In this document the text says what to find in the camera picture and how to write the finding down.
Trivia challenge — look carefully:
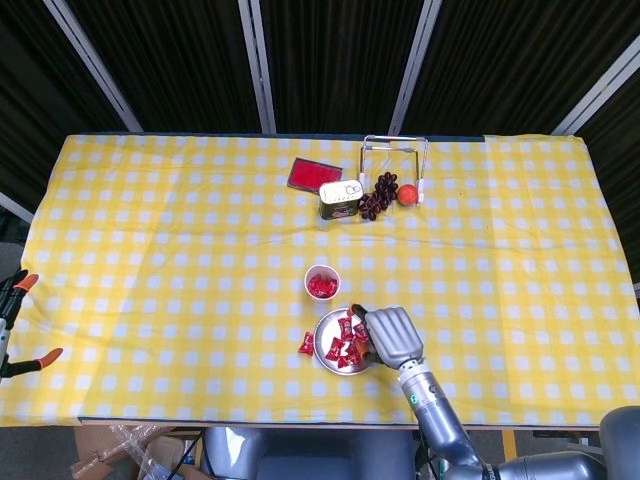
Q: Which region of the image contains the round metal plate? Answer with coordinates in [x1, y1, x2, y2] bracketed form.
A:
[313, 307, 375, 375]

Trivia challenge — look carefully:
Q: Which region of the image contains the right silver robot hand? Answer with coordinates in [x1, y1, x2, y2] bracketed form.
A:
[349, 303, 426, 371]

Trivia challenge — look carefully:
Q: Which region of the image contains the white paper cup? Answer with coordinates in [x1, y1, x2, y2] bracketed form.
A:
[303, 263, 342, 303]

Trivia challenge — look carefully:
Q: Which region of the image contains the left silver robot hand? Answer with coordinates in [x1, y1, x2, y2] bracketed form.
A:
[0, 269, 65, 386]

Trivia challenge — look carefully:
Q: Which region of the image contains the yellow white checked tablecloth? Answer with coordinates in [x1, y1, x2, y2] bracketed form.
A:
[0, 132, 640, 429]

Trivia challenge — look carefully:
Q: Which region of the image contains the grey robot torso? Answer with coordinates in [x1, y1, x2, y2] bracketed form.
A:
[202, 427, 416, 480]

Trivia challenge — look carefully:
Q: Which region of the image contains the red rectangular tray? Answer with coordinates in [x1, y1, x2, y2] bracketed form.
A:
[286, 157, 344, 194]

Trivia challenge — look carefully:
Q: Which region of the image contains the dark purple grape bunch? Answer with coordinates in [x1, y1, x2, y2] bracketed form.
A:
[358, 171, 400, 222]

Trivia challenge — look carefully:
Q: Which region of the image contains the brown cardboard box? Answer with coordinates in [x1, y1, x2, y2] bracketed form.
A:
[69, 424, 216, 480]

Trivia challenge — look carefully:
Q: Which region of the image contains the metal wire rack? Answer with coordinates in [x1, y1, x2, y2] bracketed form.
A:
[357, 134, 430, 205]

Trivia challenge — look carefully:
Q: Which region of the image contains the white partition post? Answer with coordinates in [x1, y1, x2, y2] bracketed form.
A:
[387, 0, 444, 136]
[551, 34, 640, 136]
[0, 191, 35, 225]
[237, 0, 278, 135]
[42, 0, 145, 134]

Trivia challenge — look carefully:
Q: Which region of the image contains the luncheon meat tin can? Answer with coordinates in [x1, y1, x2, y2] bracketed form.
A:
[318, 179, 363, 221]

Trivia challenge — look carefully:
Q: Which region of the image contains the black curtain panel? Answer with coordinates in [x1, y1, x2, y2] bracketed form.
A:
[0, 0, 136, 201]
[404, 0, 640, 135]
[574, 74, 640, 286]
[259, 0, 426, 135]
[67, 0, 264, 134]

